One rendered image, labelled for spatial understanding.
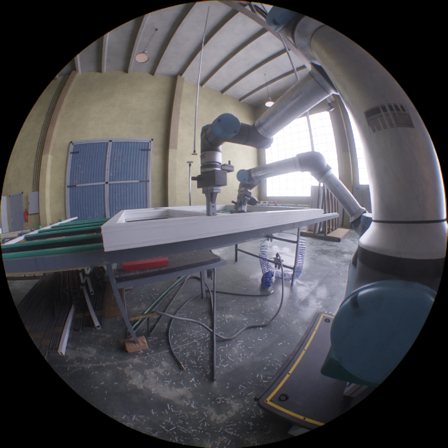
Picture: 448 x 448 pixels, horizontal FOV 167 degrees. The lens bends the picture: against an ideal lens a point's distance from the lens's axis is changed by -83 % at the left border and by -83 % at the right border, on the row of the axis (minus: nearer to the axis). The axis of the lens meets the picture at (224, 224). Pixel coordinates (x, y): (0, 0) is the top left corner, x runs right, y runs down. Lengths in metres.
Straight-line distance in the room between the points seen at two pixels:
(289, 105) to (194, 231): 0.46
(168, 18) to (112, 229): 8.01
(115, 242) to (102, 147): 7.18
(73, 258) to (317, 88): 0.79
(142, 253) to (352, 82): 0.59
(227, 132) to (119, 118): 7.84
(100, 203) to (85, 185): 1.06
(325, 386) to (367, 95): 0.81
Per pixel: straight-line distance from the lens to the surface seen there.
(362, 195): 7.57
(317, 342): 0.91
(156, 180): 7.24
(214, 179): 0.49
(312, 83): 0.41
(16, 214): 9.40
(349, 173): 7.83
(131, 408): 1.11
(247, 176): 0.84
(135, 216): 1.30
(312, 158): 0.77
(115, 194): 7.01
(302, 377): 0.77
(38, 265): 0.65
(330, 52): 0.22
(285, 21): 0.29
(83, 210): 7.27
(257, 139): 0.52
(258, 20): 5.81
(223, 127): 0.45
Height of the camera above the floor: 0.98
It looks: 8 degrees down
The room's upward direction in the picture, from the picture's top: 1 degrees counter-clockwise
